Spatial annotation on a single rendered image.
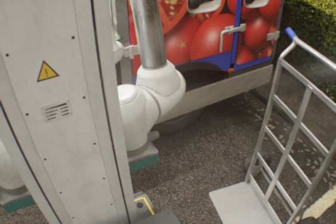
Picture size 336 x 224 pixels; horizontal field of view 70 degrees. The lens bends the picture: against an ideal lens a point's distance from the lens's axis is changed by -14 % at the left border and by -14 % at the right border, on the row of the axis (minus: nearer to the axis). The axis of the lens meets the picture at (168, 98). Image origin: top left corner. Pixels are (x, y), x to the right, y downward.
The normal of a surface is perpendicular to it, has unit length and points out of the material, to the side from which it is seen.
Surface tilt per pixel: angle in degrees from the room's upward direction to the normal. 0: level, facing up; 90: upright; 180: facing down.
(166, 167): 0
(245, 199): 0
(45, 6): 90
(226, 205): 0
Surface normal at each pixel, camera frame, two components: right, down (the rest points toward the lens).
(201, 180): 0.00, -0.81
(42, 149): 0.47, 0.51
